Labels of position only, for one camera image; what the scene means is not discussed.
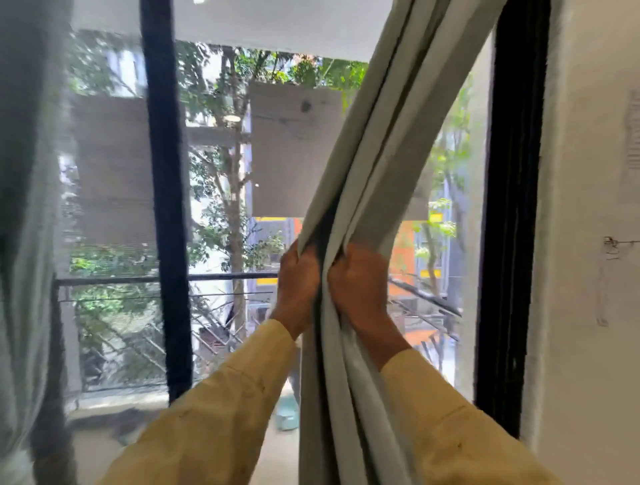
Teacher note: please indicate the person's left hand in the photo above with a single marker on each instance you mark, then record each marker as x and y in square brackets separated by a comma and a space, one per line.
[297, 290]

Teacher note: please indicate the person's right hand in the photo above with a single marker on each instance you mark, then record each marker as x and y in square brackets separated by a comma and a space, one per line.
[365, 290]

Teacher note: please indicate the light grey curtain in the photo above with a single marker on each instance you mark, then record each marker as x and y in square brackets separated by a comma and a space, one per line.
[25, 250]
[390, 125]

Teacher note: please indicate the person's left forearm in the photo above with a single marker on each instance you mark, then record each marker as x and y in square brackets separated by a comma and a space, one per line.
[215, 424]

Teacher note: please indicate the person's right forearm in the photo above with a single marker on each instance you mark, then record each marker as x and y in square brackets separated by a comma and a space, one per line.
[450, 434]

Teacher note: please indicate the orange brick building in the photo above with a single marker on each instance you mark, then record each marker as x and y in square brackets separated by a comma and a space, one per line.
[402, 250]

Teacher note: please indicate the black metal balcony railing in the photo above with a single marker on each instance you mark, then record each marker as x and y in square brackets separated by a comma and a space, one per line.
[225, 276]

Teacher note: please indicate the figure drawing paper sheet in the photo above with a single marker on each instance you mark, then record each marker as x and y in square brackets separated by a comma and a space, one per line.
[615, 280]
[295, 150]

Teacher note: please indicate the large grey paper sheet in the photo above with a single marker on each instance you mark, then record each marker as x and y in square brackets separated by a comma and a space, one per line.
[115, 175]

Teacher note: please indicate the white text paper sheet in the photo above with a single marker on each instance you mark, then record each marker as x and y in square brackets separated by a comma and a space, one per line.
[632, 140]

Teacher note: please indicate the black sliding door frame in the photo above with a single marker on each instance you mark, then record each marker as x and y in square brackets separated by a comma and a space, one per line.
[167, 200]

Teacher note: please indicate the black ribbed door frame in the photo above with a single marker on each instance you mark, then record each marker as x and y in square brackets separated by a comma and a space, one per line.
[510, 200]

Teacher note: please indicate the dark textured window post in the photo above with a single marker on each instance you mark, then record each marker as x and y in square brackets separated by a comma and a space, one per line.
[50, 399]

